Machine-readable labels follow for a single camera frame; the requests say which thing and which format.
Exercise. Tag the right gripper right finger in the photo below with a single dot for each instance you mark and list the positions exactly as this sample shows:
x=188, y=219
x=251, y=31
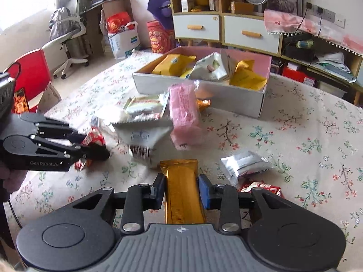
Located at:
x=228, y=201

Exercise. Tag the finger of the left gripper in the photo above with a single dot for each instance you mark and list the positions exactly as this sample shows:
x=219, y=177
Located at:
x=45, y=127
x=51, y=156

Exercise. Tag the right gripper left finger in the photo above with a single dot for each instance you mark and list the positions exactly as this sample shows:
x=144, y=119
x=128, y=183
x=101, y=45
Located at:
x=134, y=202

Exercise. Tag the gold snack bar packet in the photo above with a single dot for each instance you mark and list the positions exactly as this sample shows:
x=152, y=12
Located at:
x=183, y=204

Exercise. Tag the silver foil snack packet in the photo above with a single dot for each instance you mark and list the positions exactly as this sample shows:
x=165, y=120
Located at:
x=242, y=165

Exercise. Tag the red white candy packet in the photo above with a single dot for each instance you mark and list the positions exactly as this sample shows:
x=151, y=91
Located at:
x=94, y=136

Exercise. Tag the white Members Mark nut bag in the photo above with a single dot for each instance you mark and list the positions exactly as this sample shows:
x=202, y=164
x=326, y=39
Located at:
x=142, y=138

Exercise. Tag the pale green cake packet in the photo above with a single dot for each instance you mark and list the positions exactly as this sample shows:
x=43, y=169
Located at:
x=143, y=108

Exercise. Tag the left hand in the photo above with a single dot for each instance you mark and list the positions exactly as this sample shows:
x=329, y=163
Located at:
x=12, y=179

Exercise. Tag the red KitKat packet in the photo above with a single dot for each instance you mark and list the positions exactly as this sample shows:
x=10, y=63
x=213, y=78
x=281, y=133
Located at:
x=248, y=185

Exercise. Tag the red chair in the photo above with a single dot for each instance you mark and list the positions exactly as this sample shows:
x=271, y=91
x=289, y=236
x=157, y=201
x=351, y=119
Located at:
x=32, y=77

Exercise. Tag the pink snack packet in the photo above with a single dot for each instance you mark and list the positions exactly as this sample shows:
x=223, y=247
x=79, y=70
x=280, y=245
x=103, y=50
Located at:
x=186, y=117

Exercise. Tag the white office chair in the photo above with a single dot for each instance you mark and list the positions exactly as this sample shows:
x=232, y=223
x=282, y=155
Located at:
x=66, y=25

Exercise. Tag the orange small snack packet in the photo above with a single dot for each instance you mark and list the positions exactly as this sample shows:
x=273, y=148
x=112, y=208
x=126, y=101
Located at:
x=203, y=104

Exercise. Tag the floral tablecloth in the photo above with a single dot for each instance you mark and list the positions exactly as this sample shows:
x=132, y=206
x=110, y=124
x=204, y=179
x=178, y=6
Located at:
x=312, y=139

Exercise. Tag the white shopping bag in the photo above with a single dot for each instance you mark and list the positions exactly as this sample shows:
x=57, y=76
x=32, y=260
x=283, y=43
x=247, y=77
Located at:
x=125, y=41

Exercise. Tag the pink white cardboard box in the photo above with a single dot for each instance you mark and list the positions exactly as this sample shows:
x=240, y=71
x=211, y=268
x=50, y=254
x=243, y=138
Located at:
x=222, y=96

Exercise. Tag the yellow snack packet right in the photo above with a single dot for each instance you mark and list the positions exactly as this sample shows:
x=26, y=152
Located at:
x=245, y=77

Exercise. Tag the yellow snack packet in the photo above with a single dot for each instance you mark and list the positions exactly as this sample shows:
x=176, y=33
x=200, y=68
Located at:
x=245, y=77
x=173, y=65

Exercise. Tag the white green pistachio packet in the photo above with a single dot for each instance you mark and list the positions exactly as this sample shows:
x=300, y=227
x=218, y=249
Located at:
x=216, y=67

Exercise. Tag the yellow snack packet left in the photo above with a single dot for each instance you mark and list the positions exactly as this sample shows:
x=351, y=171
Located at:
x=173, y=65

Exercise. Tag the wooden desk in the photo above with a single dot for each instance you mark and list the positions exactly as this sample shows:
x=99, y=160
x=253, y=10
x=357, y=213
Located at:
x=91, y=12

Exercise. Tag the red cartoon bucket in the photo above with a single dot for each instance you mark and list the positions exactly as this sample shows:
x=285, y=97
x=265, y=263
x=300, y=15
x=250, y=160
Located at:
x=162, y=40

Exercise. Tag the red storage box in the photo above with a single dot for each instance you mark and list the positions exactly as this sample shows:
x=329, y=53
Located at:
x=298, y=76

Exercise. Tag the low wooden tv bench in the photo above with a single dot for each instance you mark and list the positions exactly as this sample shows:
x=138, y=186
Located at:
x=326, y=62

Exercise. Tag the purple plush toy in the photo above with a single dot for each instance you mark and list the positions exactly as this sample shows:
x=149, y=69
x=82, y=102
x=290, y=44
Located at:
x=162, y=12

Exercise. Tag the white wooden drawer cabinet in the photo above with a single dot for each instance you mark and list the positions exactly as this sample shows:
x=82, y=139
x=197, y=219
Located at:
x=213, y=22

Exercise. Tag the pink floral cloth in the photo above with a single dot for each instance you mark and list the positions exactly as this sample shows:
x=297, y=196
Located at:
x=285, y=23

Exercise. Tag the brown cardboard box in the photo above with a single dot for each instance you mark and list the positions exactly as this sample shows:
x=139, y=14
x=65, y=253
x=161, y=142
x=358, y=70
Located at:
x=244, y=8

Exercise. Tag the wall power outlets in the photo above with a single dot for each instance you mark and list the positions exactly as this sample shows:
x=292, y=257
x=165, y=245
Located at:
x=326, y=14

